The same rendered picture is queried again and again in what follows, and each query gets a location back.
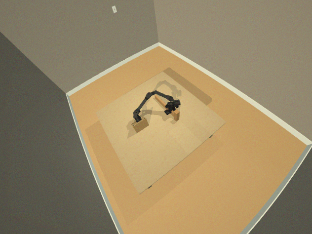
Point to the wooden post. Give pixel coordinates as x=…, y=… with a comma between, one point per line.
x=176, y=115

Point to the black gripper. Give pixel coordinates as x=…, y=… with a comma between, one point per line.
x=170, y=109

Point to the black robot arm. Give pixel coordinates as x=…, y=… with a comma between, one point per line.
x=148, y=95

